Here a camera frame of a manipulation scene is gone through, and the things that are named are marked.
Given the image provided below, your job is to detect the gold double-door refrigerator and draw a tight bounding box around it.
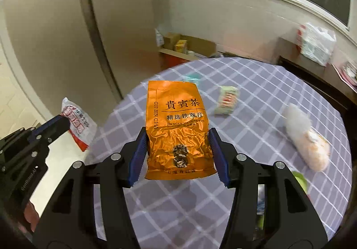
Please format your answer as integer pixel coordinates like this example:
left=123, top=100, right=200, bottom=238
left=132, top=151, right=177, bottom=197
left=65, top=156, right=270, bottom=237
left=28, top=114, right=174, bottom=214
left=0, top=0, right=157, bottom=138

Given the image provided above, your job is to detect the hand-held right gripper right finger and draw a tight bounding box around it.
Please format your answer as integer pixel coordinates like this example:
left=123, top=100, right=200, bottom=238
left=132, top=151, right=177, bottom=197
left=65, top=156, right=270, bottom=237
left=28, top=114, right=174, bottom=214
left=208, top=128, right=328, bottom=249

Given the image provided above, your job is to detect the white paper bag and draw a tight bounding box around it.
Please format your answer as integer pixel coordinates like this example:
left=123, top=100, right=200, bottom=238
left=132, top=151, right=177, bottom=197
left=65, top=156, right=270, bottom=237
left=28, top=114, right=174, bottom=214
left=154, top=28, right=165, bottom=47

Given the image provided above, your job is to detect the teal packet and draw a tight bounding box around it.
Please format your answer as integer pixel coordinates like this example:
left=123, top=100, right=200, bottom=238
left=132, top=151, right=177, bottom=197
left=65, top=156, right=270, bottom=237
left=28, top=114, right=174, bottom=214
left=182, top=71, right=202, bottom=84

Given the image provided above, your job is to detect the white shopping bag with packs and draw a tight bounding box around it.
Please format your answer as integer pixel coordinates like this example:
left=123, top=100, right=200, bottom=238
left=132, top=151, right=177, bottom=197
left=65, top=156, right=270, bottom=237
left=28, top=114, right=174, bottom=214
left=297, top=22, right=337, bottom=67

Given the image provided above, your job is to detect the green plastic wrapper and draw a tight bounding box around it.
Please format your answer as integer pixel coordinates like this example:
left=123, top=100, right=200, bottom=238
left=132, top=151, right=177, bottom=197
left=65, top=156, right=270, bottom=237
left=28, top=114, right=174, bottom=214
left=291, top=171, right=309, bottom=195

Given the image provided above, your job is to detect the white and red packet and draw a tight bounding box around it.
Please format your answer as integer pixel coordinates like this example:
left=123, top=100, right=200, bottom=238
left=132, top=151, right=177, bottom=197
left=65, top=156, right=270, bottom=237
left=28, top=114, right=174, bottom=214
left=61, top=97, right=98, bottom=153

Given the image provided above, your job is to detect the orange foil tea packet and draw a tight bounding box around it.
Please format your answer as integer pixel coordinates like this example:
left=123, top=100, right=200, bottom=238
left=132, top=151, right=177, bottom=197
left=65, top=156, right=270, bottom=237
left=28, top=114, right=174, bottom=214
left=144, top=80, right=218, bottom=180

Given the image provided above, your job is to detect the pink table mat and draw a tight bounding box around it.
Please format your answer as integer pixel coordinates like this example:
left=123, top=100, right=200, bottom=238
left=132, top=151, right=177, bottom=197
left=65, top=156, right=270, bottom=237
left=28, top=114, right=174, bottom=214
left=332, top=63, right=357, bottom=85

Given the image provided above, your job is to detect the yellow box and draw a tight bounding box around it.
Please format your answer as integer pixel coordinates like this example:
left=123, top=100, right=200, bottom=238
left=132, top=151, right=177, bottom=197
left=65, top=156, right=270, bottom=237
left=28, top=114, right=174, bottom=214
left=174, top=39, right=188, bottom=53

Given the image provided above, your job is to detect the person's left hand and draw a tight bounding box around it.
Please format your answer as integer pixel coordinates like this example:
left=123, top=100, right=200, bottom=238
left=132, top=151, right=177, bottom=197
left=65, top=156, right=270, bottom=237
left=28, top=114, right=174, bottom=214
left=23, top=201, right=40, bottom=233

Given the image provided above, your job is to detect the round table with checked cloth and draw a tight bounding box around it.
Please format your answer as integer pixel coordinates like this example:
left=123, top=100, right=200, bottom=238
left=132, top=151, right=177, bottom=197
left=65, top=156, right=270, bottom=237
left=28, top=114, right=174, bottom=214
left=86, top=56, right=352, bottom=249

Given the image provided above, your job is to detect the white plastic bag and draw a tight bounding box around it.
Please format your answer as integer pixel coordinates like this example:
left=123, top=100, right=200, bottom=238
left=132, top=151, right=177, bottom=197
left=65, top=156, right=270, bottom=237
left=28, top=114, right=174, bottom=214
left=283, top=102, right=331, bottom=173

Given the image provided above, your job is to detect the dark wooden cabinet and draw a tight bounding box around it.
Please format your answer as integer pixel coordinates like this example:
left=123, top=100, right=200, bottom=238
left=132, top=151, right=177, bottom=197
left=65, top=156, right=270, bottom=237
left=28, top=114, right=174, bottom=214
left=276, top=37, right=357, bottom=116

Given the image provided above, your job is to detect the small brown cardboard box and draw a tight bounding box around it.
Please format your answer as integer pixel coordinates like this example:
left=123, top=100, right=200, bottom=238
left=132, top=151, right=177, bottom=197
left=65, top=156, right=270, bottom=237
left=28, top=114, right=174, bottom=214
left=163, top=32, right=182, bottom=51

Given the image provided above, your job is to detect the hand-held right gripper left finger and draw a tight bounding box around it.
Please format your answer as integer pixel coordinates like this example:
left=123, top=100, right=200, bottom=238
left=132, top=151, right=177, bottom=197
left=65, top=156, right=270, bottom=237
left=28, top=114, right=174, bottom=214
left=33, top=127, right=147, bottom=249

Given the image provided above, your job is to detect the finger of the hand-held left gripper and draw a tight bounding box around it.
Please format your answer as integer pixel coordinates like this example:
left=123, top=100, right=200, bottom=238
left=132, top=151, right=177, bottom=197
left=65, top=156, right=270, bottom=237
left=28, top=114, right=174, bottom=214
left=33, top=115, right=71, bottom=140
left=28, top=132, right=68, bottom=152

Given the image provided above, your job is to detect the large brown cardboard box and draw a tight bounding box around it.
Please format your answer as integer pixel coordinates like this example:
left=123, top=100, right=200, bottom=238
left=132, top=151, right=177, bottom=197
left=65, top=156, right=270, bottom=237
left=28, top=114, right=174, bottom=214
left=180, top=34, right=217, bottom=57

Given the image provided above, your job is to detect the green and red snack packet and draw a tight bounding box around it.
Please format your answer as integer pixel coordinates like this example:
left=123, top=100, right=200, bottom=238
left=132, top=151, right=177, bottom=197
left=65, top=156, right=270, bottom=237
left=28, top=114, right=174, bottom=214
left=214, top=85, right=241, bottom=116

